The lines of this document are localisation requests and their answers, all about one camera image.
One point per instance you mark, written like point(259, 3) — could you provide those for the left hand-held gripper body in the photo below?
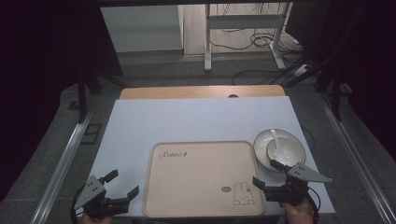
point(93, 194)

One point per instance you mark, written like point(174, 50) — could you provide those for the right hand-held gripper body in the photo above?
point(294, 189)

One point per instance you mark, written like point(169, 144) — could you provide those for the person's right hand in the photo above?
point(297, 213)

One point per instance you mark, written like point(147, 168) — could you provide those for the person's left hand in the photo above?
point(96, 221)

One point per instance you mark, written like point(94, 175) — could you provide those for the white ceramic bowl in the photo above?
point(288, 152)

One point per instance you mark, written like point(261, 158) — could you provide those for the white ceramic spoon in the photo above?
point(275, 140)

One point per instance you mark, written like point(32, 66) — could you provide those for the black floor socket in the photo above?
point(91, 133)

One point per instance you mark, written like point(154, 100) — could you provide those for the beige tray with rabbit print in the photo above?
point(199, 180)

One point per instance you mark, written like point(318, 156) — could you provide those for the black metal stand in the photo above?
point(336, 96)
point(82, 96)

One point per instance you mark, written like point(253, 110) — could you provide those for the white table cover board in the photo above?
point(193, 121)

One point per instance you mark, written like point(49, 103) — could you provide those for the white power strip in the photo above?
point(301, 70)

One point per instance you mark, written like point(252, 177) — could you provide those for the dark curtain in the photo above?
point(367, 62)
point(46, 77)

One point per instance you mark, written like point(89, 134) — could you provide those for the white panel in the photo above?
point(141, 28)

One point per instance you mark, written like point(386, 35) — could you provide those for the aluminium frame rail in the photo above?
point(358, 161)
point(62, 168)

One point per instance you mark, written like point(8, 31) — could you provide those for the white metal desk frame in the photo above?
point(243, 21)

